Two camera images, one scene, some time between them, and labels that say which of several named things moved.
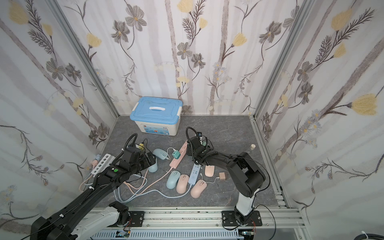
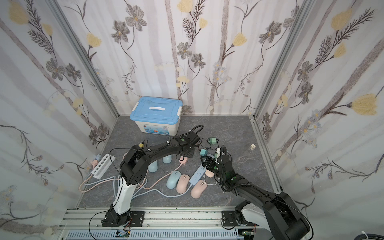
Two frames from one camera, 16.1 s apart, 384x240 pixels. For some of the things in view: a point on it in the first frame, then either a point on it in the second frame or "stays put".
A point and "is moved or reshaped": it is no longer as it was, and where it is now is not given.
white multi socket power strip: x=105 y=163 stays put
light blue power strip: x=194 y=174 is moved or reshaped
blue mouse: x=172 y=179 stays put
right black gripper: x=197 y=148 to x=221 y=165
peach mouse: x=209 y=170 stays put
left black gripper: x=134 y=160 to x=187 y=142
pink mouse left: x=182 y=183 stays put
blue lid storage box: x=157 y=115 stays put
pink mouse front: x=197 y=188 stays put
